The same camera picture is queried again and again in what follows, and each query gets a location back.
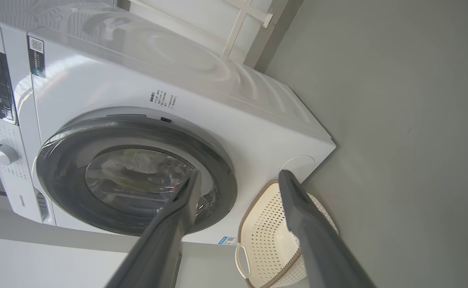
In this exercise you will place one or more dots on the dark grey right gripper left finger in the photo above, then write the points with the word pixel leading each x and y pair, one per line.
pixel 165 240

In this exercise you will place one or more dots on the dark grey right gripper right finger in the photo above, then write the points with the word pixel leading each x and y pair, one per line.
pixel 318 248

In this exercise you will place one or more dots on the white window frame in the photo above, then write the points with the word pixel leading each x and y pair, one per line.
pixel 240 24

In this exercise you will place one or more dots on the white washing machine dial knob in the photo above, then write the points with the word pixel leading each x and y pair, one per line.
pixel 2 152

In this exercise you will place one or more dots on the black QR code sticker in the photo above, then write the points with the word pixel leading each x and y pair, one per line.
pixel 37 58

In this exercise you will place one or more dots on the blue energy label sticker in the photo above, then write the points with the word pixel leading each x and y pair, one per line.
pixel 227 240

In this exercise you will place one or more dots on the white front-load washing machine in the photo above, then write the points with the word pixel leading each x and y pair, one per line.
pixel 225 112

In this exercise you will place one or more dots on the washing machine door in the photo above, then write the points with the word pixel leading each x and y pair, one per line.
pixel 69 160

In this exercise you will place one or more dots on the cream perforated laundry basket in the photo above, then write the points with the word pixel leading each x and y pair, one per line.
pixel 268 232

